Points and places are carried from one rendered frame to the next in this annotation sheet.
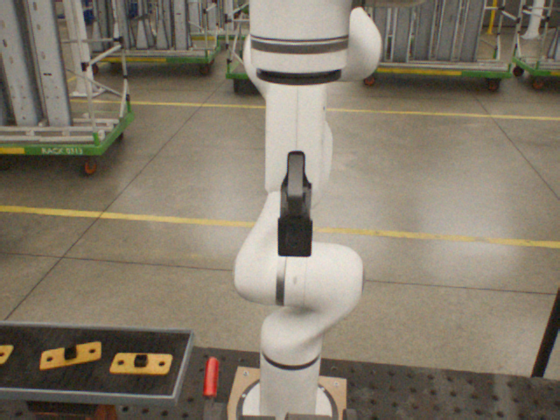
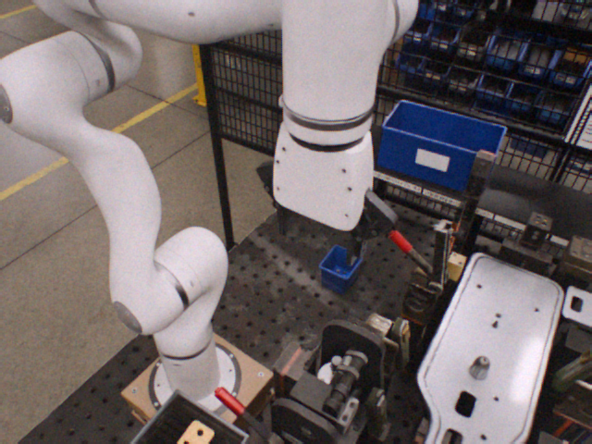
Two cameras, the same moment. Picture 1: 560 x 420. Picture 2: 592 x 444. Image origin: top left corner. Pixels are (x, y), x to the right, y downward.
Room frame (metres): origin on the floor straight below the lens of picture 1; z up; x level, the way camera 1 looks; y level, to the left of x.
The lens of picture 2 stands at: (0.29, 0.34, 1.85)
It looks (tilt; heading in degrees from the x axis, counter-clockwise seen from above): 44 degrees down; 299
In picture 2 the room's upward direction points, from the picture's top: straight up
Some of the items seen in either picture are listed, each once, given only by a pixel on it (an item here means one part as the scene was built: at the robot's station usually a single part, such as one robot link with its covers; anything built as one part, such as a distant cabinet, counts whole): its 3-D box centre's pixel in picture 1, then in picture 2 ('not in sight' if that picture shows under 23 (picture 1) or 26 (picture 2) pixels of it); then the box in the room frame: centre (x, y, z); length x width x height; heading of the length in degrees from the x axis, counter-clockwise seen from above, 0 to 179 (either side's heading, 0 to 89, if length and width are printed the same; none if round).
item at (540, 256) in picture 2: not in sight; (508, 288); (0.15, -0.63, 0.85); 0.12 x 0.03 x 0.30; 177
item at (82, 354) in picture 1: (71, 353); not in sight; (0.55, 0.30, 1.17); 0.08 x 0.04 x 0.01; 106
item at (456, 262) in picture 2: not in sight; (439, 307); (0.30, -0.45, 0.88); 0.04 x 0.04 x 0.36; 87
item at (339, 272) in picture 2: not in sight; (339, 271); (0.61, -0.55, 0.74); 0.11 x 0.10 x 0.09; 87
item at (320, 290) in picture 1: (311, 301); (187, 289); (0.75, -0.06, 1.11); 0.19 x 0.12 x 0.24; 84
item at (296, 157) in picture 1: (296, 174); (362, 203); (0.40, -0.02, 1.52); 0.08 x 0.01 x 0.06; 177
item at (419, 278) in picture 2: not in sight; (412, 325); (0.34, -0.37, 0.88); 0.07 x 0.06 x 0.35; 177
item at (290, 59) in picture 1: (298, 51); (326, 111); (0.45, -0.02, 1.62); 0.09 x 0.08 x 0.03; 177
